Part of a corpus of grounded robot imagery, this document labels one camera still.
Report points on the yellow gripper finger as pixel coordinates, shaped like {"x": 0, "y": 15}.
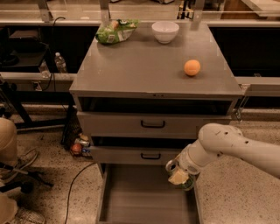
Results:
{"x": 178, "y": 177}

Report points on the green soda can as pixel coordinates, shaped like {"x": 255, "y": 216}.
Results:
{"x": 173, "y": 165}

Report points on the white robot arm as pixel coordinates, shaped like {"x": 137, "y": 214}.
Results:
{"x": 216, "y": 140}

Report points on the grey open bottom drawer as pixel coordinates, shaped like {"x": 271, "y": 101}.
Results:
{"x": 142, "y": 194}

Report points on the grey middle drawer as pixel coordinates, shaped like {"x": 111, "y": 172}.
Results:
{"x": 133, "y": 155}

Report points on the grey metal drawer cabinet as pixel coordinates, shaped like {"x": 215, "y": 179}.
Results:
{"x": 142, "y": 76}

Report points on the grey top drawer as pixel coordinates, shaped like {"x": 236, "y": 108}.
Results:
{"x": 103, "y": 124}

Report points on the silver can on floor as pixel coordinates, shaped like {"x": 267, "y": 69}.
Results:
{"x": 83, "y": 142}

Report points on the red apple on floor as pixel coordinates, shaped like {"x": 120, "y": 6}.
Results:
{"x": 76, "y": 149}

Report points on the orange fruit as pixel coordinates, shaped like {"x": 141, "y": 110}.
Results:
{"x": 192, "y": 67}

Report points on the black mesh basket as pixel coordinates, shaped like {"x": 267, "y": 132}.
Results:
{"x": 71, "y": 131}

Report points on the white ceramic bowl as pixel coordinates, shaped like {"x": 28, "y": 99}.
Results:
{"x": 165, "y": 31}

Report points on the black chair base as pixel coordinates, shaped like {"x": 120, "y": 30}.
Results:
{"x": 25, "y": 187}

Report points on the grey sneaker upper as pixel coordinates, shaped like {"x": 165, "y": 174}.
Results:
{"x": 23, "y": 161}

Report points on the grey sneaker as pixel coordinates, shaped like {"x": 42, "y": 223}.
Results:
{"x": 23, "y": 161}
{"x": 25, "y": 216}

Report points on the grey sneaker lower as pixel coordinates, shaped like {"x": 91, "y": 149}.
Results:
{"x": 25, "y": 216}

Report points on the green chip bag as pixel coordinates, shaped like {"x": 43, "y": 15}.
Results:
{"x": 116, "y": 31}

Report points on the clear water bottle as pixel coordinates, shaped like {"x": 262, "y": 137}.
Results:
{"x": 44, "y": 70}
{"x": 60, "y": 63}

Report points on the black table leg frame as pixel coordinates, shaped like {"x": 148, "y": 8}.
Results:
{"x": 11, "y": 96}

